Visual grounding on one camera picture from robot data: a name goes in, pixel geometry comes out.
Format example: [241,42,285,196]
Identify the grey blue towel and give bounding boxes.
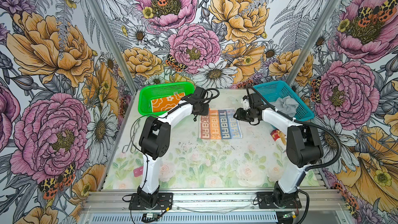
[199,108,243,140]

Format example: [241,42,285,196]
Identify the plain grey towel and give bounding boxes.
[271,96,299,117]

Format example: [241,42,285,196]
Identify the orange white patterned towel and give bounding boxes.
[151,92,186,113]

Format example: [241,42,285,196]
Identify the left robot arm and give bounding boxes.
[135,87,220,209]

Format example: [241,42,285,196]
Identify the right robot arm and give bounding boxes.
[234,93,342,207]

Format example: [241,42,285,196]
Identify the teal plastic basket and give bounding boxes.
[254,81,314,121]

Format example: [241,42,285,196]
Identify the red white small box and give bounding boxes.
[271,129,287,147]

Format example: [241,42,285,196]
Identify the green plastic basket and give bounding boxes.
[138,82,194,115]

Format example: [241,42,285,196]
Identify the metal tongs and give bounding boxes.
[122,124,137,154]

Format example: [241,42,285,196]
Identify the pink clear plastic strip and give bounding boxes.
[133,166,144,177]

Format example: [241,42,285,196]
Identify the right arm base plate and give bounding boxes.
[256,192,302,209]

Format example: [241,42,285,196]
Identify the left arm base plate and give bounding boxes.
[129,192,174,211]

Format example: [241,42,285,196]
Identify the aluminium front rail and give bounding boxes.
[82,187,347,214]

